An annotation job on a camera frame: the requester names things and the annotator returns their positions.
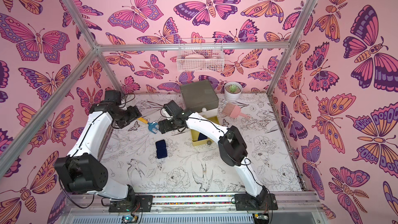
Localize yellow bottom drawer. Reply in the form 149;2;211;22
187;115;223;146

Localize small navy brooch box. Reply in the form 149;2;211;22
198;133;208;141

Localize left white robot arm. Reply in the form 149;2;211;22
54;90;142;201

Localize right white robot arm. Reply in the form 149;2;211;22
158;101;269;201

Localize white potted succulent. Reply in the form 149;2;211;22
224;82;243;103

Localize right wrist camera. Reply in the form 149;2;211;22
163;100;183;117

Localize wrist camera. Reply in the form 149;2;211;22
103;90;122;106
163;100;183;117

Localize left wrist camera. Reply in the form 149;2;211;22
103;90;122;106

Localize three-drawer cabinet frame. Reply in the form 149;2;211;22
180;79;219;118

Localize white wire basket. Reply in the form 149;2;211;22
175;37;225;73

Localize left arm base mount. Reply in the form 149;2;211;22
108;194;153;213

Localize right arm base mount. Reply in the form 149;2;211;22
231;193;278;212

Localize aluminium front rail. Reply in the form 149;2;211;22
58;191;328;224

